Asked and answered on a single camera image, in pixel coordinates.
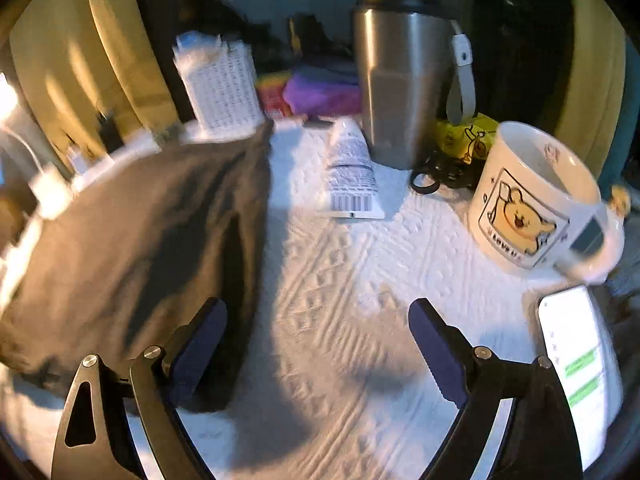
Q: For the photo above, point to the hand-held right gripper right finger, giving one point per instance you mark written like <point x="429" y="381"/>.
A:
<point x="437" y="355"/>

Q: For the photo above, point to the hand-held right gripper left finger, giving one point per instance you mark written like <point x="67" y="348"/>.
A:
<point x="195" y="355"/>

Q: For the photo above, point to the dark grey t-shirt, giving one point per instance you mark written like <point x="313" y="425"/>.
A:
<point x="150" y="240"/>

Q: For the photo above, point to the white textured table cloth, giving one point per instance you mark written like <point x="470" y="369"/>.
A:
<point x="325" y="310"/>

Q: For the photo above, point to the smartphone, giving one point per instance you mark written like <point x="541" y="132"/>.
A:
<point x="575" y="340"/>

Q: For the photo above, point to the white cartoon mug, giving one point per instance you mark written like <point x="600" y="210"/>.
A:
<point x="520" y="210"/>

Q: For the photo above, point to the black scissors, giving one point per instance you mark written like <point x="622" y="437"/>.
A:
<point x="425" y="182"/>

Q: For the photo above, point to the white cream tube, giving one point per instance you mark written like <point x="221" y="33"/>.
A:
<point x="352" y="170"/>

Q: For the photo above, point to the white power strip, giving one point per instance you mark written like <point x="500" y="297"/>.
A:
<point x="120" y="160"/>

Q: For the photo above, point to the white desk lamp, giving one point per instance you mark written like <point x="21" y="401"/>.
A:
<point x="50" y="190"/>

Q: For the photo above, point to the small green skull figurine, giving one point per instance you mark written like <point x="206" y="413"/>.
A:
<point x="167" y="136"/>

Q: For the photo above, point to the yellow snack packet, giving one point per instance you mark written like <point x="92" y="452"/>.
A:
<point x="465" y="135"/>

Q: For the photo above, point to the white charger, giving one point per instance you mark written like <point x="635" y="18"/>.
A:
<point x="80" y="160"/>

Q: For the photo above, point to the black charger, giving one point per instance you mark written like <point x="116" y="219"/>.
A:
<point x="110" y="132"/>

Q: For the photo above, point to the small dark flat case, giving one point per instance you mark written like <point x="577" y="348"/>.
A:
<point x="317" y="123"/>

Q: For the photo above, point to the white plastic basket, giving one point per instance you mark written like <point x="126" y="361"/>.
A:
<point x="225" y="90"/>

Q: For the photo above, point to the pink and yellow container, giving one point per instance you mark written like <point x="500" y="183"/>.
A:
<point x="272" y="95"/>

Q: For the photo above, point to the stainless steel tumbler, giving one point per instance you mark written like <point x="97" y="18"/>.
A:
<point x="400" y="85"/>

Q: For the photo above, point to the purple pouch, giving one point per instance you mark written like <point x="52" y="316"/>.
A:
<point x="322" y="92"/>

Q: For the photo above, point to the blue curtain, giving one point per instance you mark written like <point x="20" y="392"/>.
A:
<point x="625" y="125"/>

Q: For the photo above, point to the small blue capped bottle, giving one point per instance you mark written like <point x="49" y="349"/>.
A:
<point x="195" y="42"/>

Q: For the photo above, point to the yellow curtain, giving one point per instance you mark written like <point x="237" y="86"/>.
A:
<point x="590" y="60"/>
<point x="65" y="35"/>

